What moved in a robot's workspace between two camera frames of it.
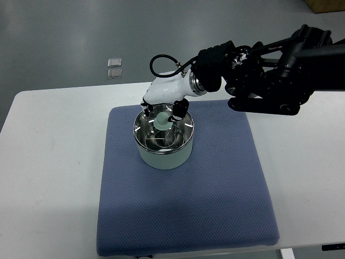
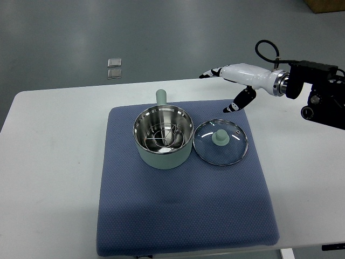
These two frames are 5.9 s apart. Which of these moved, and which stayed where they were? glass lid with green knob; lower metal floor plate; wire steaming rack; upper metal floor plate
Moved: glass lid with green knob
Stayed: wire steaming rack; lower metal floor plate; upper metal floor plate
